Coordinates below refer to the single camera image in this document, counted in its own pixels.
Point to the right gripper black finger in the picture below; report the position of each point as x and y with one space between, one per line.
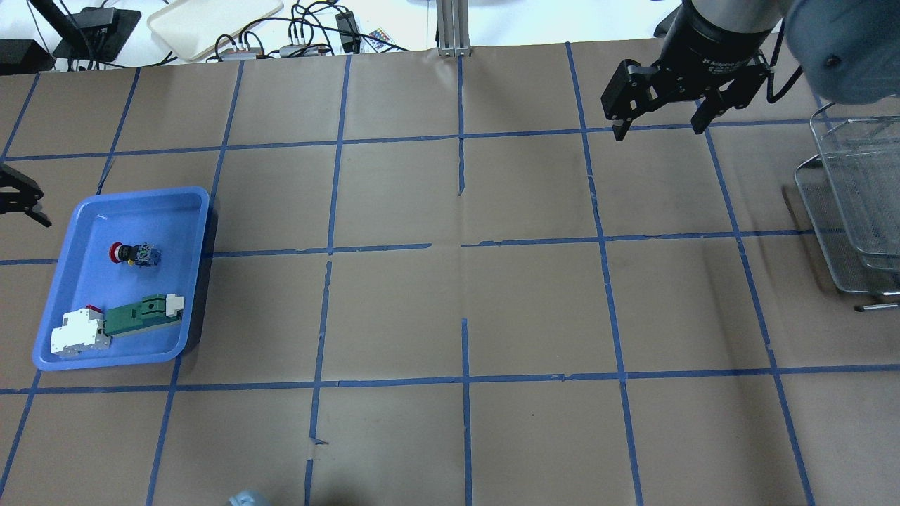
713 105
620 127

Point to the aluminium frame post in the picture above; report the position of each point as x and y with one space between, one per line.
453 37

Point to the green terminal block module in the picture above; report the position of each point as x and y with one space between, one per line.
152 312

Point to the blue plastic tray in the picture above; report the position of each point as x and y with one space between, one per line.
174 220

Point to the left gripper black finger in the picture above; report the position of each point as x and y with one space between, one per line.
21 195

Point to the red emergency stop button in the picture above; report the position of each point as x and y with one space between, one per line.
143 255

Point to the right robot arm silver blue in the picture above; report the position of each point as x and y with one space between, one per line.
846 50

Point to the beige plastic tray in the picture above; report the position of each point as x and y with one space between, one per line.
190 28

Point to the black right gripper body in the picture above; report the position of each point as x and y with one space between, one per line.
706 43

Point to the silver wire mesh shelf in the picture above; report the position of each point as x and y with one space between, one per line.
850 189

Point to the white circuit breaker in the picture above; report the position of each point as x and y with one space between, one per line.
80 330

